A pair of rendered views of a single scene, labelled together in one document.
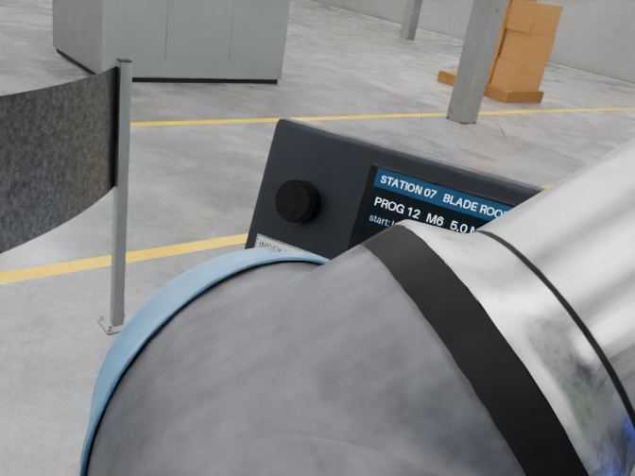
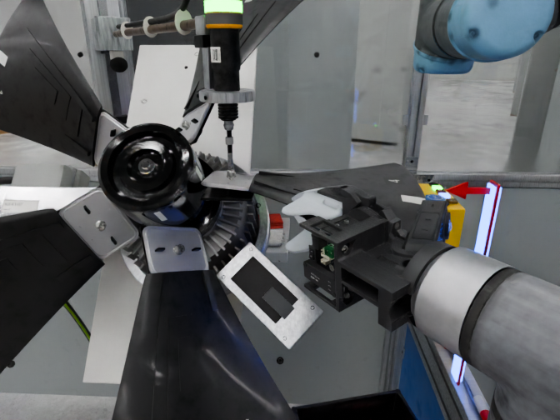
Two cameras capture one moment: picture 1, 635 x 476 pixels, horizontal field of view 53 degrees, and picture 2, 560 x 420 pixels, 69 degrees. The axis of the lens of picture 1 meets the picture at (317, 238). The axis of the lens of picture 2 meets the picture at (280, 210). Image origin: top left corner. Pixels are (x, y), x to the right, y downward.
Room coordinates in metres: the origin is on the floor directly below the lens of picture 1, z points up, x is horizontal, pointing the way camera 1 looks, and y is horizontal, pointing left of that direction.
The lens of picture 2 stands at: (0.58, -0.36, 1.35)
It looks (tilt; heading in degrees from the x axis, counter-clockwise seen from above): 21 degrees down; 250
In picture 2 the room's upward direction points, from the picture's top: straight up
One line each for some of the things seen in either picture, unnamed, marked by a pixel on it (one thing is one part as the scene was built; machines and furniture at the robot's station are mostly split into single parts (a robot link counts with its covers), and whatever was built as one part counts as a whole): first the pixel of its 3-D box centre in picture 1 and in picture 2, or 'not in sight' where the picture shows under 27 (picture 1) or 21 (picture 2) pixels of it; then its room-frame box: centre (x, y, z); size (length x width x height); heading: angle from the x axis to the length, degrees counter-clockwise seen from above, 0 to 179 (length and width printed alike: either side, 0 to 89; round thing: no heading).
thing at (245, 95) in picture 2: not in sight; (222, 58); (0.46, -0.89, 1.34); 0.09 x 0.07 x 0.10; 102
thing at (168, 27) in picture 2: not in sight; (149, 29); (0.52, -1.18, 1.39); 0.54 x 0.01 x 0.01; 102
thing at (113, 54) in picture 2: not in sight; (118, 62); (0.58, -1.45, 1.33); 0.05 x 0.04 x 0.05; 102
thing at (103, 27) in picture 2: not in sight; (111, 34); (0.59, -1.49, 1.39); 0.10 x 0.07 x 0.09; 102
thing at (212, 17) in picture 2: not in sight; (223, 19); (0.46, -0.88, 1.39); 0.04 x 0.04 x 0.01
